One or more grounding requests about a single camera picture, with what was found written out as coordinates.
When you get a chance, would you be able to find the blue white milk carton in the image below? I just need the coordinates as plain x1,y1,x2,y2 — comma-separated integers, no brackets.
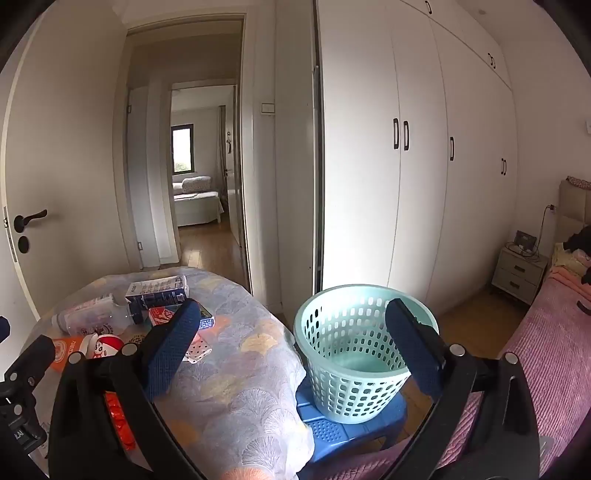
125,275,189,324

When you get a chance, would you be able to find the white bedroom door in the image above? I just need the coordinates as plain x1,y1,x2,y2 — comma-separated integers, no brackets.
1,1,128,317

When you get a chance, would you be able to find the playing card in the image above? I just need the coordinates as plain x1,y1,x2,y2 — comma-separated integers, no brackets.
183,334,212,365

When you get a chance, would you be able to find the red jelly cup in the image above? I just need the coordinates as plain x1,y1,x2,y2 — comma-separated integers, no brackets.
148,305,180,326

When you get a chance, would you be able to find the red white packet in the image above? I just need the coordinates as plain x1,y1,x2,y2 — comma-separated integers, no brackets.
86,334,124,359

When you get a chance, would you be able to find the light blue laundry basket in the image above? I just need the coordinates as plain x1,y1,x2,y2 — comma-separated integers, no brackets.
294,285,439,424

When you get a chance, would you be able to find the clear plastic bottle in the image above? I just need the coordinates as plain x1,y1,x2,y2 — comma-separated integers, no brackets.
51,294,134,336

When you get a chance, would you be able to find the patterned grey table cloth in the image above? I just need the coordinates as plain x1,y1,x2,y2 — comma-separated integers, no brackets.
27,267,314,479

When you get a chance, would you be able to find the orange white snack packet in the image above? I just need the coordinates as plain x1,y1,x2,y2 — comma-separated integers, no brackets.
50,335,92,373

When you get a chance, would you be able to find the white bedside table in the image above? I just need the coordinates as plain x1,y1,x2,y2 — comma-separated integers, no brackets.
492,247,549,305

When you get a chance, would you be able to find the blue plastic stool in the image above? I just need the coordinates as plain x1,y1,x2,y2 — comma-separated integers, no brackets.
295,378,407,464

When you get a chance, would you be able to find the pink bed cover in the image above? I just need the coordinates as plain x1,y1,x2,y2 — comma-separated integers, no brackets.
434,267,591,476

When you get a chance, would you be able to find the white bed far room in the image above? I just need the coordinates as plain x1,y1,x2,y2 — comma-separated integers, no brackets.
172,175,224,227

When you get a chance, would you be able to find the small clock on nightstand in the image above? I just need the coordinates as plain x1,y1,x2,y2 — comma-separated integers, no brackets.
513,230,537,252

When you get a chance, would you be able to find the black remote on bed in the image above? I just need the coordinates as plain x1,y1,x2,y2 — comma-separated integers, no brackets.
576,301,591,316

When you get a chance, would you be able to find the black clothing on bed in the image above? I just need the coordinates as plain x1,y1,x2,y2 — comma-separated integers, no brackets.
563,225,591,258

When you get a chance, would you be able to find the dark framed window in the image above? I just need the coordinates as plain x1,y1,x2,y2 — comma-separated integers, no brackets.
171,124,194,174

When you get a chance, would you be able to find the beige headboard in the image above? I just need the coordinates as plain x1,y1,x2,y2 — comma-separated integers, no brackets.
554,180,591,243

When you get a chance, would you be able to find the white wardrobe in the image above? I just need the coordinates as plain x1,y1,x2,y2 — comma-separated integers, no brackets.
317,1,518,312

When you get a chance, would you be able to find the black charger cable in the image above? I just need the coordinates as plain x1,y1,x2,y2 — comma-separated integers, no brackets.
507,203,558,257

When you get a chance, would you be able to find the black door handle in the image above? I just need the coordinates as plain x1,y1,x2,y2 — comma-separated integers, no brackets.
13,209,48,233

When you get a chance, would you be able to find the white light switch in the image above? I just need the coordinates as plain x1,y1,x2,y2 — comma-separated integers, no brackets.
260,102,276,115

